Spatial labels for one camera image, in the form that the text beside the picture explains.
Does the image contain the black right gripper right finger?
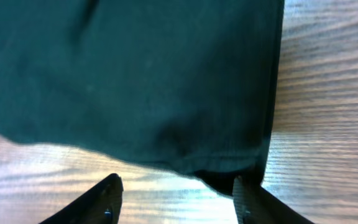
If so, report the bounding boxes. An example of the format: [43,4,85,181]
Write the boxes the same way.
[232,176,314,224]

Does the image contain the black shirt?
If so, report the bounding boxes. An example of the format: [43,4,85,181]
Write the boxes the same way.
[0,0,284,195]

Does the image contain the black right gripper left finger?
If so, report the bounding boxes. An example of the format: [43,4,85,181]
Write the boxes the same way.
[40,174,124,224]

